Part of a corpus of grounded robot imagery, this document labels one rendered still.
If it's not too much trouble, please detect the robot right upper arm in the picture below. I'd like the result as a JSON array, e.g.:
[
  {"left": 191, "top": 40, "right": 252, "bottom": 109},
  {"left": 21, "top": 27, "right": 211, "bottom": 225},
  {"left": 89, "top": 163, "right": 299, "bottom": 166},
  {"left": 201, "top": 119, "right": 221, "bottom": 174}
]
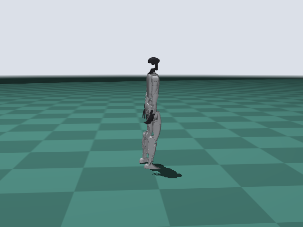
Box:
[{"left": 151, "top": 75, "right": 159, "bottom": 97}]

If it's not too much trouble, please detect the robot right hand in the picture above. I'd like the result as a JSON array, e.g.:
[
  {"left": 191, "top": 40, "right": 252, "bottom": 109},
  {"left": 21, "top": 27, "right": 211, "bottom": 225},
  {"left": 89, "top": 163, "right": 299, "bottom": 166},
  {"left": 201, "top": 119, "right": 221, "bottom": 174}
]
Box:
[{"left": 144, "top": 110, "right": 155, "bottom": 124}]

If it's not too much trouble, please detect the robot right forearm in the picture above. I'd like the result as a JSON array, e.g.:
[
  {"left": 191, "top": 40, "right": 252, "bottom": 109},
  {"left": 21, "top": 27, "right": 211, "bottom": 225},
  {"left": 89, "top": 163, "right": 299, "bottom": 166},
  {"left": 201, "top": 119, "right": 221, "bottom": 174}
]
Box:
[{"left": 151, "top": 93, "right": 159, "bottom": 114}]

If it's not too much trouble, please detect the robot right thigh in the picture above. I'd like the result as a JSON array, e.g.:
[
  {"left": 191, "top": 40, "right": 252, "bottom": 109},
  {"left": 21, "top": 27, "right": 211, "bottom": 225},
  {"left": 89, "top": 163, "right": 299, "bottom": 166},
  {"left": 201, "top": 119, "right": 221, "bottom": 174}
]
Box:
[{"left": 148, "top": 111, "right": 161, "bottom": 142}]

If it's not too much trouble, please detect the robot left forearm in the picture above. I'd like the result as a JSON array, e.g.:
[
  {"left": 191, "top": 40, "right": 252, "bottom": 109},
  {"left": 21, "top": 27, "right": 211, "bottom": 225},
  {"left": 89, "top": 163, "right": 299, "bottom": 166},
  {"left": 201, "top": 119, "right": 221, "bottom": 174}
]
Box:
[{"left": 145, "top": 92, "right": 150, "bottom": 107}]

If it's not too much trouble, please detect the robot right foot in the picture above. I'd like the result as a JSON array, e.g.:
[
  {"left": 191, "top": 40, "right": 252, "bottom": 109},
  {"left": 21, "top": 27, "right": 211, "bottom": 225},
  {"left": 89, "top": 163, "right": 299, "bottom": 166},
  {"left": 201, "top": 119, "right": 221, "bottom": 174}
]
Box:
[{"left": 144, "top": 164, "right": 160, "bottom": 169}]

